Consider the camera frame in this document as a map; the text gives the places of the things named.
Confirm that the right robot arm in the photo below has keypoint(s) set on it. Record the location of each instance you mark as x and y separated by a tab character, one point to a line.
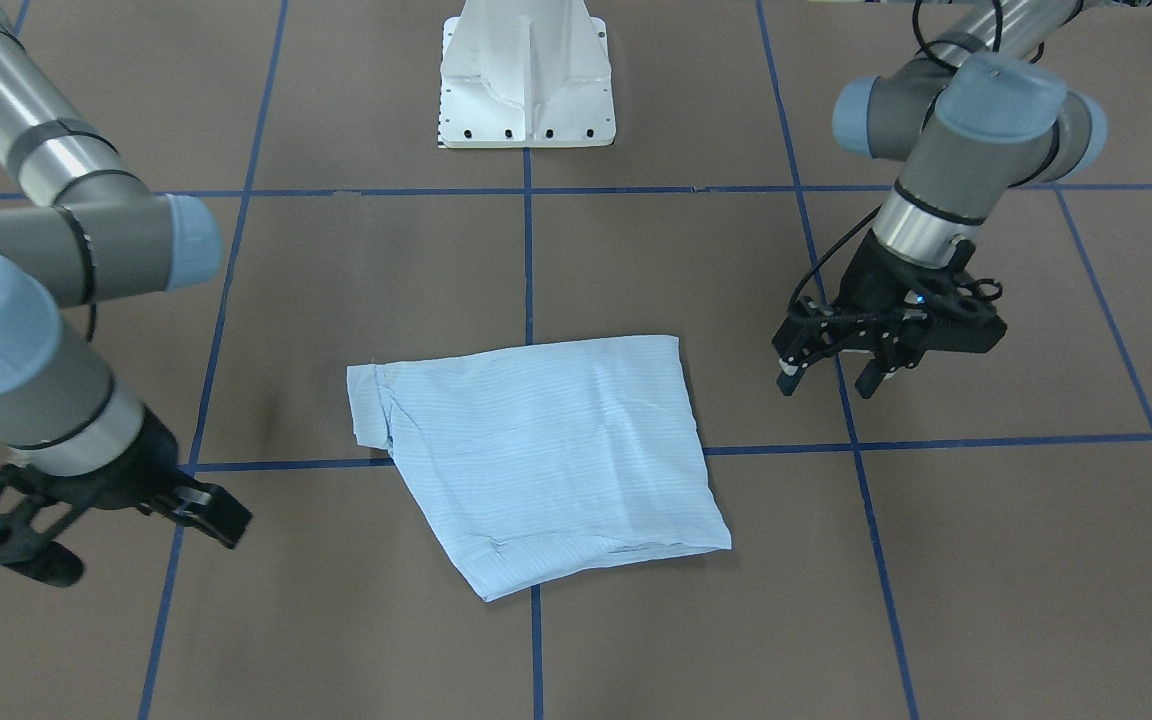
79	436

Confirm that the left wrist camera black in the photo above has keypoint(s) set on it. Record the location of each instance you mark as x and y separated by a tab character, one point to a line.
958	310

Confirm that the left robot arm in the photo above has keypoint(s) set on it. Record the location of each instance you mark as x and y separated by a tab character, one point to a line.
971	116

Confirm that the light blue button shirt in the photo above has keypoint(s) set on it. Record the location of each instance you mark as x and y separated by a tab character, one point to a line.
534	463

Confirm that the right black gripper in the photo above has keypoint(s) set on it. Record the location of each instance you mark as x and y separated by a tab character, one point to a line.
132	467

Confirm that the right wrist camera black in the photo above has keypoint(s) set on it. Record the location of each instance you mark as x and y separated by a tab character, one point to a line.
32	517

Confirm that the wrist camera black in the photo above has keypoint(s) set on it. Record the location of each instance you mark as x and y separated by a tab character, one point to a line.
32	517
958	310

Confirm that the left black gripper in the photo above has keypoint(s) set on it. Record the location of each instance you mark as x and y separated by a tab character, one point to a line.
865	279

